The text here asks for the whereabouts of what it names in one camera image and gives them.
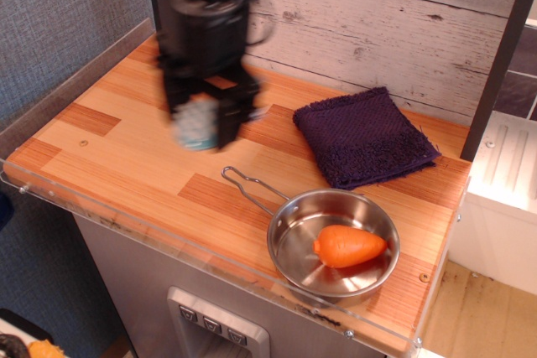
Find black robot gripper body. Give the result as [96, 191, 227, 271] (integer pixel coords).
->
[159, 1, 259, 93]

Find orange plastic carrot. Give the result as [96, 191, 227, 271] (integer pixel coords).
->
[312, 225, 388, 268]

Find teal brush white bristles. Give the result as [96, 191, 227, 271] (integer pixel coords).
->
[172, 97, 218, 151]

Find clear acrylic front guard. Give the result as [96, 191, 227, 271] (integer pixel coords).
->
[4, 152, 470, 357]

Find purple folded towel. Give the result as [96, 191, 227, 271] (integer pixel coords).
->
[293, 87, 441, 190]

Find dark grey right post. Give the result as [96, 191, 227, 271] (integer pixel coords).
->
[460, 0, 534, 162]

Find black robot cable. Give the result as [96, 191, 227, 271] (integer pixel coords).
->
[245, 18, 278, 47]

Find orange and black object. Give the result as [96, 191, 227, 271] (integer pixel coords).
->
[1, 308, 67, 357]

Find grey left side rail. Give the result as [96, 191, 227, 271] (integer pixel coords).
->
[1, 18, 154, 159]

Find grey cabinet with dispenser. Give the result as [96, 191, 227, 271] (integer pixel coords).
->
[76, 217, 381, 357]

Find stainless steel pan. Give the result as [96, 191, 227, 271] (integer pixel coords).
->
[221, 166, 400, 304]

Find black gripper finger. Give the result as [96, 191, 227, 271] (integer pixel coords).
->
[216, 91, 258, 150]
[164, 75, 201, 121]

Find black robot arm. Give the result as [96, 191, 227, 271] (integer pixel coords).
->
[158, 0, 260, 150]

